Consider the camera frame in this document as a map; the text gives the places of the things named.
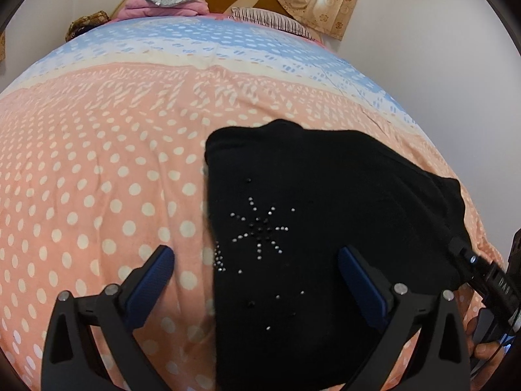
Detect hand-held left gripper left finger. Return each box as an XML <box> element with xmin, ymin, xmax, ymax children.
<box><xmin>41</xmin><ymin>245</ymin><xmax>176</xmax><ymax>391</ymax></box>

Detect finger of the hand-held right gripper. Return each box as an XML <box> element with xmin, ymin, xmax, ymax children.
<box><xmin>447</xmin><ymin>236</ymin><xmax>521</xmax><ymax>323</ymax></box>

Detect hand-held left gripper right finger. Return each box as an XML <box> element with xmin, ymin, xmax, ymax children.
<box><xmin>339</xmin><ymin>246</ymin><xmax>473</xmax><ymax>391</ymax></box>

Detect black pants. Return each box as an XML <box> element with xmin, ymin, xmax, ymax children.
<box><xmin>202</xmin><ymin>119</ymin><xmax>475</xmax><ymax>391</ymax></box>

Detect person's right hand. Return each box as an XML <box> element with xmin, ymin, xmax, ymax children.
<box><xmin>466</xmin><ymin>317</ymin><xmax>506</xmax><ymax>361</ymax></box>

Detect polka dot bed blanket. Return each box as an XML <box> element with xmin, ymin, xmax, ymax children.
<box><xmin>0</xmin><ymin>12</ymin><xmax>507</xmax><ymax>391</ymax></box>

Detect brown patterned cushion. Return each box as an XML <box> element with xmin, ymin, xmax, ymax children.
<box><xmin>65</xmin><ymin>12</ymin><xmax>110</xmax><ymax>42</ymax></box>

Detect pink folded blanket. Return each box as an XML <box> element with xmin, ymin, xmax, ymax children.
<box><xmin>116</xmin><ymin>0</ymin><xmax>210</xmax><ymax>20</ymax></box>

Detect striped pillow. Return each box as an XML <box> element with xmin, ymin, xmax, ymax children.
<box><xmin>230</xmin><ymin>7</ymin><xmax>320</xmax><ymax>41</ymax></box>

